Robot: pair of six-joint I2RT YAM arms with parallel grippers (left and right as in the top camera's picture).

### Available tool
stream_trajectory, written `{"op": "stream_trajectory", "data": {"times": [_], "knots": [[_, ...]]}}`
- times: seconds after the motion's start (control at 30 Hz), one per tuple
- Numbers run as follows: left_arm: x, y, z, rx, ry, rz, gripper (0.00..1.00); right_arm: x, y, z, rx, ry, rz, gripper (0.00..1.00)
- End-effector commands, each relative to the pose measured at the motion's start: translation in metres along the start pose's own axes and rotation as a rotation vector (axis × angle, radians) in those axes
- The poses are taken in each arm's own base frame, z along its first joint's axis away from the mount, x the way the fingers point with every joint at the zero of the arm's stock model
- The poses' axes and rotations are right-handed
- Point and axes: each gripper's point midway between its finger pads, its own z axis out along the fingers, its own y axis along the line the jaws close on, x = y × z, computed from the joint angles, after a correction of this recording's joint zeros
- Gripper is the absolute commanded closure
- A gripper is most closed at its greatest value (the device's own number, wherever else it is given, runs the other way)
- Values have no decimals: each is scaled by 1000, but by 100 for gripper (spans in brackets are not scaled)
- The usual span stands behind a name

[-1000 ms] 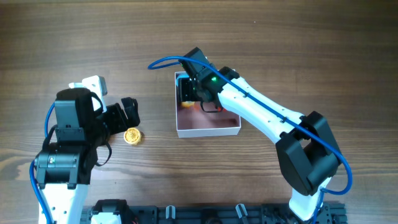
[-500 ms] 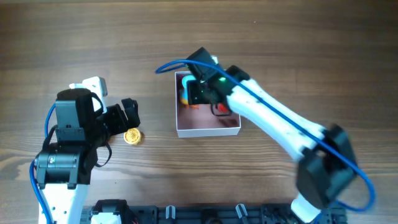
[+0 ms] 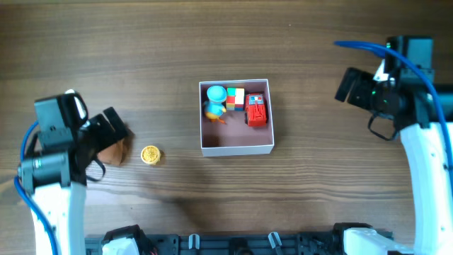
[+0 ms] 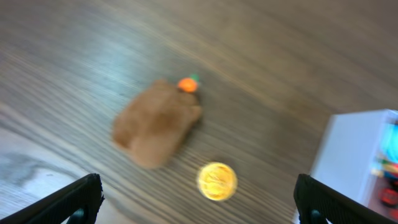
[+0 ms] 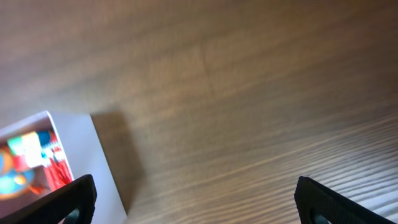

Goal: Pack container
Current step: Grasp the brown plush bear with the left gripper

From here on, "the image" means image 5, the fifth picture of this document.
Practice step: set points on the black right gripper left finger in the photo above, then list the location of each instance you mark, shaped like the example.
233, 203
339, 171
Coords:
73, 203

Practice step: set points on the red toy truck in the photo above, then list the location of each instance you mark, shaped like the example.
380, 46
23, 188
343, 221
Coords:
54, 161

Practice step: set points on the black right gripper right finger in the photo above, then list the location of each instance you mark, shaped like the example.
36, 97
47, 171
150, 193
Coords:
317, 204

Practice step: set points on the yellow duck toy blue hat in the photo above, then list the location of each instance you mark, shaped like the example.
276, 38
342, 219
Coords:
15, 183

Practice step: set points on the white box pink inside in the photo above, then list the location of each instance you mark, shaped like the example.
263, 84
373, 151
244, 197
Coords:
79, 140

